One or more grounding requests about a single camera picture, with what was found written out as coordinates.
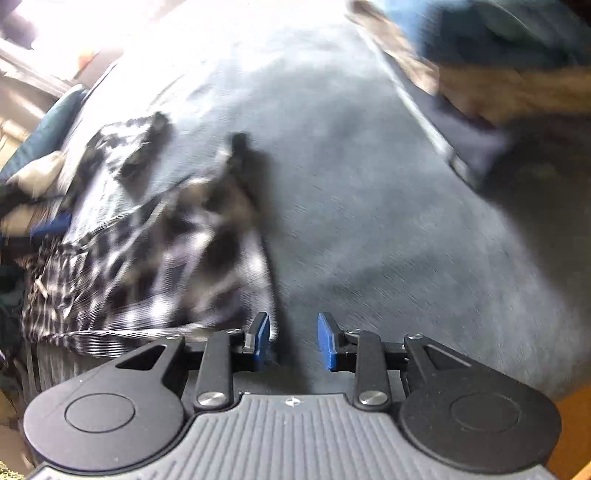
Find white cloth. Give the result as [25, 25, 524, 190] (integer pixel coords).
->
[0, 150, 68, 236]

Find plaid pants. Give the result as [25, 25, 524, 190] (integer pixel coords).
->
[21, 111, 282, 358]

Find blurred blue cloth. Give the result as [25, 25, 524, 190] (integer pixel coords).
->
[379, 0, 591, 70]

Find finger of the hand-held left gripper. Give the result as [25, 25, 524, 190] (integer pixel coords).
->
[30, 215, 73, 239]

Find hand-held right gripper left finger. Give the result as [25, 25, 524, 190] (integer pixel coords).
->
[115, 311, 271, 411]

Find barred window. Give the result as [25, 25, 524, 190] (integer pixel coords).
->
[0, 0, 185, 84]

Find blue quilt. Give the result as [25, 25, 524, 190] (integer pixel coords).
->
[0, 85, 88, 185]

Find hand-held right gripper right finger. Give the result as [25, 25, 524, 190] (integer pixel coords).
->
[318, 311, 474, 409]

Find grey bed sheet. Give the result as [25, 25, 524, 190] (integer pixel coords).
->
[34, 0, 578, 402]

